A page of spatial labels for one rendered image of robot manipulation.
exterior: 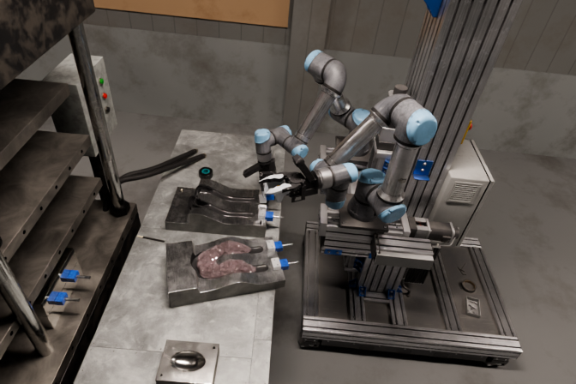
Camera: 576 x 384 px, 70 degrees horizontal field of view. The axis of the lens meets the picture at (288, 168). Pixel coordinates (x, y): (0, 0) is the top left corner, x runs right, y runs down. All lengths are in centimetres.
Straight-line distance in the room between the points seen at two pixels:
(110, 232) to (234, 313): 78
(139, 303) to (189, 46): 267
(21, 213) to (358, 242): 141
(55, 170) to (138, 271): 57
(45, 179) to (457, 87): 166
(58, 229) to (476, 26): 183
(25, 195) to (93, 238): 56
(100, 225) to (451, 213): 176
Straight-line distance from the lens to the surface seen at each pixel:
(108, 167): 210
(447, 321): 277
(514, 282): 352
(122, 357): 183
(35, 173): 187
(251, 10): 379
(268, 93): 410
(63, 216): 202
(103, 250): 217
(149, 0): 399
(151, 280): 199
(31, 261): 189
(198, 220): 207
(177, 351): 172
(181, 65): 415
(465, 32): 172
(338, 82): 190
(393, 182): 167
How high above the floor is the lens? 239
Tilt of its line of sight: 39 degrees down
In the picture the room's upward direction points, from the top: 6 degrees clockwise
